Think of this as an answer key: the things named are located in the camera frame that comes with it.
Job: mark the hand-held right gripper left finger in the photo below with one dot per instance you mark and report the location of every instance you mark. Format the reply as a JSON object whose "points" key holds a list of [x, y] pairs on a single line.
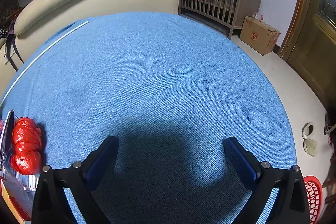
{"points": [[101, 161]]}

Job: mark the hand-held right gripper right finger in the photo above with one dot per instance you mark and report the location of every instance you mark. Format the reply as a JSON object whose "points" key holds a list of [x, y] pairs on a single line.
{"points": [[240, 161]]}

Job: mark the red plastic bag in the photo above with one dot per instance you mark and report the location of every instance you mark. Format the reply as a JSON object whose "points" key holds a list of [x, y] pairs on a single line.
{"points": [[26, 145]]}

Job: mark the red plastic mesh basket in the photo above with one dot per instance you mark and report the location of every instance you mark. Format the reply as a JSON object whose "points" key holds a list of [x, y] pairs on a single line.
{"points": [[313, 197]]}

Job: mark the dark printed foil packet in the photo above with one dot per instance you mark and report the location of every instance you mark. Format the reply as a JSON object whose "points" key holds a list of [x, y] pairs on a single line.
{"points": [[8, 140]]}

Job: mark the blue tablecloth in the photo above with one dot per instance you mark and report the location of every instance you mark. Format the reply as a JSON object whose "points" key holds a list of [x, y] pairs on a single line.
{"points": [[157, 69]]}

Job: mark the thin white rod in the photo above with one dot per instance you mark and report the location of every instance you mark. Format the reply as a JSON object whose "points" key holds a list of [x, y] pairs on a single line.
{"points": [[42, 52]]}

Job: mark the brown cardboard box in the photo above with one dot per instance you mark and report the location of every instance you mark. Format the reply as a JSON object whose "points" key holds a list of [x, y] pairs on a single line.
{"points": [[258, 36]]}

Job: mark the wooden door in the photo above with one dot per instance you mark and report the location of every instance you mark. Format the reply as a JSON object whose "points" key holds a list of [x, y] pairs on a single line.
{"points": [[309, 37]]}

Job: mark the clear plastic bottle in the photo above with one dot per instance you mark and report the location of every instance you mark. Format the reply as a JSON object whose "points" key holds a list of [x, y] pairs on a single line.
{"points": [[257, 16]]}

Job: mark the wooden baby crib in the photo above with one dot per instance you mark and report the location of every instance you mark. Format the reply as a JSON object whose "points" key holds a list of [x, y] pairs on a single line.
{"points": [[244, 1]]}

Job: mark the grey metal bracket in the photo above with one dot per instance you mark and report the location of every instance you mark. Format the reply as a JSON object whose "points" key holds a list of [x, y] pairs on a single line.
{"points": [[329, 125]]}

